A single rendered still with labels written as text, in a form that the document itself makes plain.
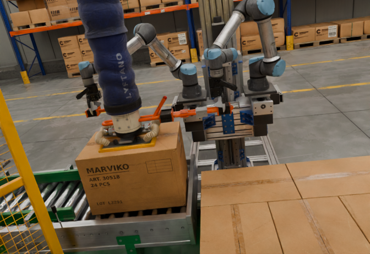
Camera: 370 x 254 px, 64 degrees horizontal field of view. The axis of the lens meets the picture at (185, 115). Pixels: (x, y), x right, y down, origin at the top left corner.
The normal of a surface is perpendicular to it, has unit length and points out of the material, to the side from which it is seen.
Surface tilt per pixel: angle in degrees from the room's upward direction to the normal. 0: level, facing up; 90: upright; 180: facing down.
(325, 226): 0
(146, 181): 90
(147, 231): 90
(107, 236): 90
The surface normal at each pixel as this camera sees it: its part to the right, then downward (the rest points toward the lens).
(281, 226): -0.15, -0.92
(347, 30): -0.13, 0.39
